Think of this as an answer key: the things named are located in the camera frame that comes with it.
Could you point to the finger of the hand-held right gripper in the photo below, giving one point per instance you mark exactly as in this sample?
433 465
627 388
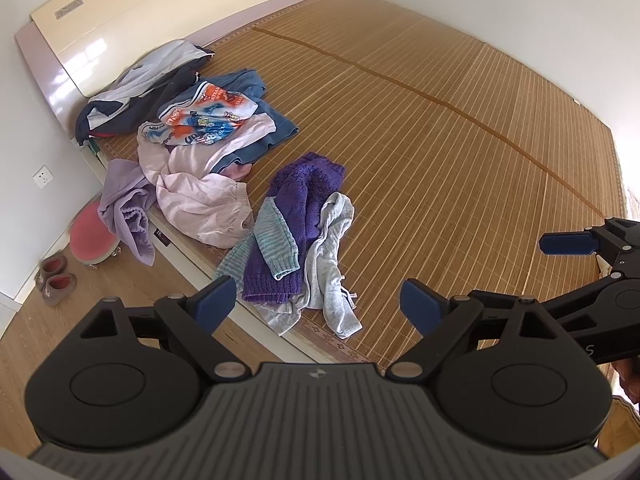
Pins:
582 297
565 244

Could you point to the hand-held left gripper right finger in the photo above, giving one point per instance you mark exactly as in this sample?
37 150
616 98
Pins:
420 306

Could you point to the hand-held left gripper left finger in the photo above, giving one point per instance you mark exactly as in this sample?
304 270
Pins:
219 302

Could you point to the light grey pants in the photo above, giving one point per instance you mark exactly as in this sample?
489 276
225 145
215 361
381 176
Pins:
335 260

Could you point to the pale pink garment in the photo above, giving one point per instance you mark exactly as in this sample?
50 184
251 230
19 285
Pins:
200 200

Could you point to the lavender garment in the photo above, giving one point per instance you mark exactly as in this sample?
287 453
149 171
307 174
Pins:
125 210

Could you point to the purple knitted sweater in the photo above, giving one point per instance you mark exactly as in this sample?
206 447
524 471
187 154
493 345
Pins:
300 195

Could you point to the pink round stool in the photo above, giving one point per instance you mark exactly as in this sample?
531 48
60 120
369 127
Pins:
90 237

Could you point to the grey and pink slipper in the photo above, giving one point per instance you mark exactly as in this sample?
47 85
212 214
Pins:
60 287
50 267

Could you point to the bamboo bed mat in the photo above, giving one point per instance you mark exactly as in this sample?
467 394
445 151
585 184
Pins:
425 135

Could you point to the blue garment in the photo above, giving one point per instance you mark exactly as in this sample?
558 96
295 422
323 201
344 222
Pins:
280 127

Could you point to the white printed shirt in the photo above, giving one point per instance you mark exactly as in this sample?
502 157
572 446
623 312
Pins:
205 115

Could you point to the navy and white jacket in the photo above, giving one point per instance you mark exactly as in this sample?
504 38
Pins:
150 95

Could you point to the cream bed headboard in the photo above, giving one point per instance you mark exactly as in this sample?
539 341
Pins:
150 15

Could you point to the white wall socket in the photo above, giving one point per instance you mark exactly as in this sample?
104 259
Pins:
42 176

